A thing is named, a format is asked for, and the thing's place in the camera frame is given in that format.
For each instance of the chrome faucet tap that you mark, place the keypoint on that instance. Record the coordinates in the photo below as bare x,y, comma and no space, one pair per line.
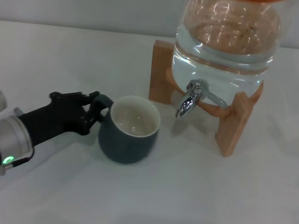
187,105

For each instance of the black ceramic cup white inside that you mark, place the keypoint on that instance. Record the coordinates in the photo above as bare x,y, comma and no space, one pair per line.
124,145

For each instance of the wooden dispenser stand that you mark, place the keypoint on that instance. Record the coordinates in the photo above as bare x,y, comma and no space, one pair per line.
160,71

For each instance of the clear glass water dispenser jar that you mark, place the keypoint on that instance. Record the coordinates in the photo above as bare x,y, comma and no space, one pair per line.
223,58

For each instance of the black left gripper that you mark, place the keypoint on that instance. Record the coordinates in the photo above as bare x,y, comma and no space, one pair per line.
57,117

